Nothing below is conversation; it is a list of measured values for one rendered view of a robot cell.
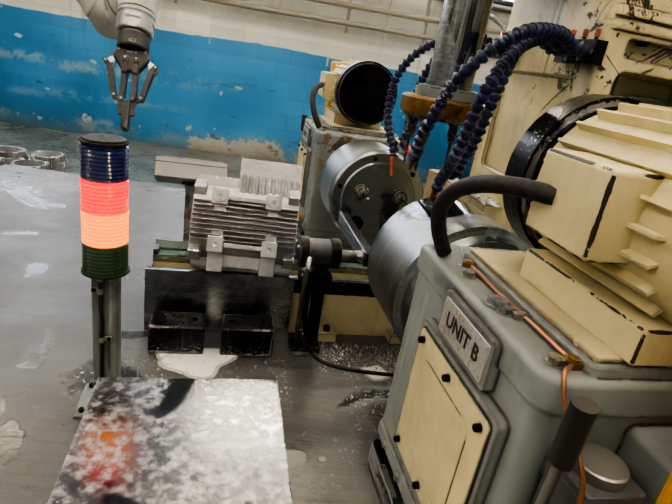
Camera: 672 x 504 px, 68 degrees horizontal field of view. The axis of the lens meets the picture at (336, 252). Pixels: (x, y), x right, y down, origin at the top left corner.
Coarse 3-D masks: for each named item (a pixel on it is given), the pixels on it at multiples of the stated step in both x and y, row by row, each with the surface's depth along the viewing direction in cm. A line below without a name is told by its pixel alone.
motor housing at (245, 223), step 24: (240, 192) 98; (192, 216) 93; (216, 216) 94; (240, 216) 95; (264, 216) 94; (288, 216) 96; (192, 240) 94; (240, 240) 95; (264, 240) 94; (288, 240) 96; (192, 264) 97; (240, 264) 97
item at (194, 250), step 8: (200, 184) 94; (200, 192) 95; (296, 192) 98; (288, 200) 97; (296, 200) 97; (192, 248) 94; (200, 248) 95; (192, 256) 94; (288, 256) 97; (288, 264) 97
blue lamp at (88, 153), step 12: (84, 156) 63; (96, 156) 62; (108, 156) 63; (120, 156) 64; (84, 168) 63; (96, 168) 63; (108, 168) 63; (120, 168) 64; (96, 180) 63; (108, 180) 64; (120, 180) 65
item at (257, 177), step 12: (252, 168) 98; (264, 168) 98; (276, 168) 99; (288, 168) 99; (300, 168) 100; (240, 180) 98; (252, 180) 98; (264, 180) 98; (276, 180) 98; (288, 180) 99; (300, 180) 100; (252, 192) 98; (264, 192) 98; (276, 192) 98; (288, 192) 99
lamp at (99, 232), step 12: (84, 216) 66; (96, 216) 65; (120, 216) 67; (84, 228) 66; (96, 228) 66; (108, 228) 66; (120, 228) 67; (84, 240) 67; (96, 240) 66; (108, 240) 67; (120, 240) 68
